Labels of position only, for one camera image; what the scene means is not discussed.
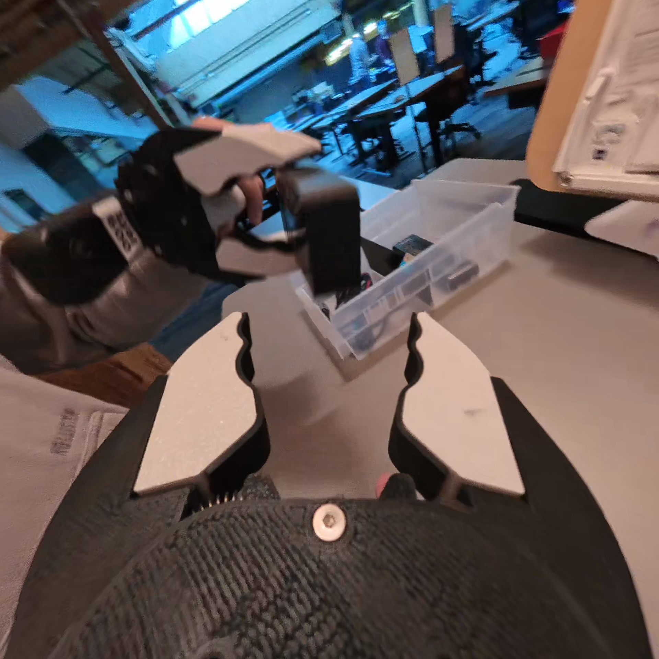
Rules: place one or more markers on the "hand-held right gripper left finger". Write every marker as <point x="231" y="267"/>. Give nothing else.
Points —
<point x="201" y="412"/>

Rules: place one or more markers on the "dark background desk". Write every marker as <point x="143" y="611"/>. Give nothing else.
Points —
<point x="515" y="77"/>
<point x="412" y="92"/>
<point x="355" y="100"/>

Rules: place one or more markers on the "clear plastic box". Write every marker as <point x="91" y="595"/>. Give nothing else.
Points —
<point x="463" y="216"/>

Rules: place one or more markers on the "black board stand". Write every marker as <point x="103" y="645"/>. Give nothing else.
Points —
<point x="556" y="206"/>

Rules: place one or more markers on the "person's left forearm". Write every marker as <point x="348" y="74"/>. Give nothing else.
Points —
<point x="103" y="329"/>

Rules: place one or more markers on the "person's brown trousers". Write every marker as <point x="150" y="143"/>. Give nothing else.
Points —
<point x="113" y="373"/>

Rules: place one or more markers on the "black usb hub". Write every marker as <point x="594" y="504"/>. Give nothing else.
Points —
<point x="329" y="231"/>

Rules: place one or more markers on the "person's grey hoodie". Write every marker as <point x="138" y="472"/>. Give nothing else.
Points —
<point x="41" y="463"/>

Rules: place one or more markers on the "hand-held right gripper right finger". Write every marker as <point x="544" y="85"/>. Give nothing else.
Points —
<point x="455" y="412"/>

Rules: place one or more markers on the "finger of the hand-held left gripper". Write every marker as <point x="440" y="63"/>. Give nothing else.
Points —
<point x="242" y="149"/>
<point x="257" y="263"/>

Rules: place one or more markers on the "small black blue box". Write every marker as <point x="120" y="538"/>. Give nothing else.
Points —
<point x="412" y="249"/>

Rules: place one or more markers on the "brown cardboard panel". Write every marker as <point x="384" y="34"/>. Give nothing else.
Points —
<point x="402" y="56"/>
<point x="444" y="25"/>

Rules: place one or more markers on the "wooden beam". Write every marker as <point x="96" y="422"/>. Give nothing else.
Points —
<point x="118" y="56"/>

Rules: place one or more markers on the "white printed sheet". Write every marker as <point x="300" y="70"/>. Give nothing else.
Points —
<point x="618" y="103"/>

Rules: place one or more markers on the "white paper sheet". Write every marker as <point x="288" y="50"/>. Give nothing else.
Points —
<point x="628" y="226"/>

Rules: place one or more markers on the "black cylindrical adapter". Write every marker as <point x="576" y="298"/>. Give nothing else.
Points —
<point x="462" y="275"/>

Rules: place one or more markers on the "person's left hand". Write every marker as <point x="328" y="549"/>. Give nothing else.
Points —
<point x="252" y="201"/>

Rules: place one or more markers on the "black office chair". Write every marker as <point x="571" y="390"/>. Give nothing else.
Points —
<point x="473" y="51"/>

